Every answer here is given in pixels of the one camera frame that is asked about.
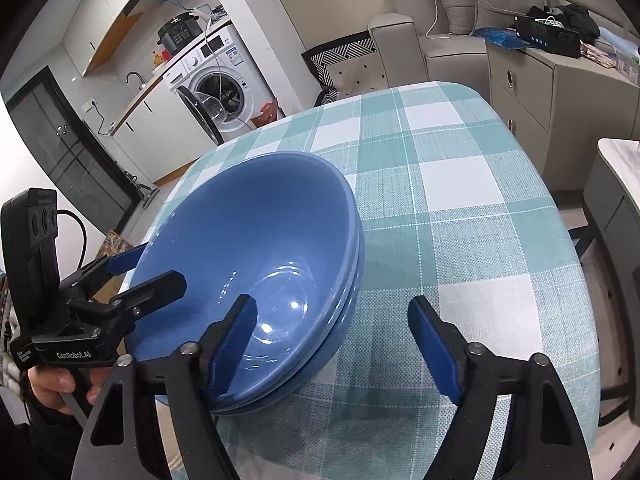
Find black framed glass door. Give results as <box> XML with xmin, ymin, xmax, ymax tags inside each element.
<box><xmin>4</xmin><ymin>66</ymin><xmax>144</xmax><ymax>237</ymax></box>

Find black clothes pile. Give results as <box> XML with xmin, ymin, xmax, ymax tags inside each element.
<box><xmin>527</xmin><ymin>4</ymin><xmax>601</xmax><ymax>43</ymax></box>

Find person's left hand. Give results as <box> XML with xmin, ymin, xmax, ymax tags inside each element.
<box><xmin>27</xmin><ymin>364</ymin><xmax>110</xmax><ymax>406</ymax></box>

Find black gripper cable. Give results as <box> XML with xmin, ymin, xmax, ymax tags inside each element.
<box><xmin>56</xmin><ymin>210</ymin><xmax>88</xmax><ymax>271</ymax></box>

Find blue plastic bag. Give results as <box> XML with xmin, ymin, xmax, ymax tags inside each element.
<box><xmin>471</xmin><ymin>26</ymin><xmax>532</xmax><ymax>52</ymax></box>

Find teal checked tablecloth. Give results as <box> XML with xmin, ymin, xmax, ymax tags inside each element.
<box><xmin>150</xmin><ymin>80</ymin><xmax>601</xmax><ymax>480</ymax></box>

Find grey sofa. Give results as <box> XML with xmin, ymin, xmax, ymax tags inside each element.
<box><xmin>368</xmin><ymin>0</ymin><xmax>551</xmax><ymax>86</ymax></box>

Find beige bedside cabinet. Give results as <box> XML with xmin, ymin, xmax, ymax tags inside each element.
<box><xmin>486</xmin><ymin>42</ymin><xmax>640</xmax><ymax>196</ymax></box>

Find stick vacuum cleaner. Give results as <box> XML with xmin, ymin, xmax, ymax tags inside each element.
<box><xmin>125</xmin><ymin>170</ymin><xmax>161</xmax><ymax>211</ymax></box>

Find black plastic basket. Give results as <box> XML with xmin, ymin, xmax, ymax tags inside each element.
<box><xmin>514</xmin><ymin>14</ymin><xmax>582</xmax><ymax>59</ymax></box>

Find brown patterned cardboard box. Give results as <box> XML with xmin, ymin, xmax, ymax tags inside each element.
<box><xmin>102</xmin><ymin>229</ymin><xmax>135</xmax><ymax>261</ymax></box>

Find black white patterned folding mat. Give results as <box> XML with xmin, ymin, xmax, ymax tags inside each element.
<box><xmin>301</xmin><ymin>31</ymin><xmax>392</xmax><ymax>107</ymax></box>

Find light blue pillow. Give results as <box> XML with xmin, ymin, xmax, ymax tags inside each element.
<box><xmin>597</xmin><ymin>25</ymin><xmax>640</xmax><ymax>53</ymax></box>

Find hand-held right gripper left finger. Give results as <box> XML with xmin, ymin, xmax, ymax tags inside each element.
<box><xmin>70</xmin><ymin>294</ymin><xmax>258</xmax><ymax>480</ymax></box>

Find black pressure cooker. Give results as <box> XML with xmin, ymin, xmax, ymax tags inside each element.
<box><xmin>156</xmin><ymin>10</ymin><xmax>202</xmax><ymax>54</ymax></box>

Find red cardboard box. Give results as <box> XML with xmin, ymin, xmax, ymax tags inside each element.
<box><xmin>251</xmin><ymin>101</ymin><xmax>281</xmax><ymax>129</ymax></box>

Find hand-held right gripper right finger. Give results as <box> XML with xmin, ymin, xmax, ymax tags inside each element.
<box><xmin>407</xmin><ymin>295</ymin><xmax>593</xmax><ymax>480</ymax></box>

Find green white tissue box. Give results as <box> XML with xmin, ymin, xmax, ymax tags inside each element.
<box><xmin>616</xmin><ymin>42</ymin><xmax>640</xmax><ymax>83</ymax></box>

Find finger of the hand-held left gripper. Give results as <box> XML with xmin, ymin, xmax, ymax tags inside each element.
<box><xmin>65</xmin><ymin>270</ymin><xmax>189</xmax><ymax>328</ymax></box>
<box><xmin>59</xmin><ymin>241</ymin><xmax>151</xmax><ymax>302</ymax></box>

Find white marble side table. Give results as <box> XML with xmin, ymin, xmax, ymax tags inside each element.
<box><xmin>582</xmin><ymin>137</ymin><xmax>640</xmax><ymax>411</ymax></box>

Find white wall cabinets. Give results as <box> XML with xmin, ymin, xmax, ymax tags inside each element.
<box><xmin>62</xmin><ymin>0</ymin><xmax>151</xmax><ymax>78</ymax></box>

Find pink printed packet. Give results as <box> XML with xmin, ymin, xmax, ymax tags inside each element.
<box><xmin>580</xmin><ymin>42</ymin><xmax>621</xmax><ymax>69</ymax></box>

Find white kitchen counter cabinet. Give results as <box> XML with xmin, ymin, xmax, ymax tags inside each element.
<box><xmin>110</xmin><ymin>77</ymin><xmax>211</xmax><ymax>186</ymax></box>

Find white washing machine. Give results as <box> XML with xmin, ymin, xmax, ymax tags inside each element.
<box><xmin>167</xmin><ymin>24</ymin><xmax>279</xmax><ymax>147</ymax></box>

